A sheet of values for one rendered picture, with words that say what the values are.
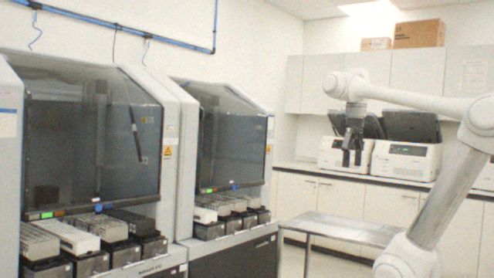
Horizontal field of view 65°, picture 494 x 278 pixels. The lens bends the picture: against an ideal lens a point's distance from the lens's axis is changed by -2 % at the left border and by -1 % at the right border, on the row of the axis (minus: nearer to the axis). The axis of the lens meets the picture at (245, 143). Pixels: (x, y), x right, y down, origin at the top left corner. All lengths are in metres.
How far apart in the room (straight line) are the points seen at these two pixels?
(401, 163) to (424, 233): 2.56
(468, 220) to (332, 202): 1.26
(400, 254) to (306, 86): 3.45
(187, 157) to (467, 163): 1.23
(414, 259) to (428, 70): 3.00
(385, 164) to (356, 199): 0.46
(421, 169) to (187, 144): 2.52
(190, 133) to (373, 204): 2.52
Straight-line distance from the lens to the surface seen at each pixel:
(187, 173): 1.98
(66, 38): 2.87
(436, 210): 1.42
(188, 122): 1.96
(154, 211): 1.91
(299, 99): 4.73
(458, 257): 4.00
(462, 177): 1.40
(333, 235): 2.04
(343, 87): 1.55
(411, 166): 3.96
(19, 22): 2.75
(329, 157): 4.22
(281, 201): 4.54
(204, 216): 2.06
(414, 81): 4.27
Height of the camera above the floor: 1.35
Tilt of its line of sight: 3 degrees down
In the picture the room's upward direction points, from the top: 4 degrees clockwise
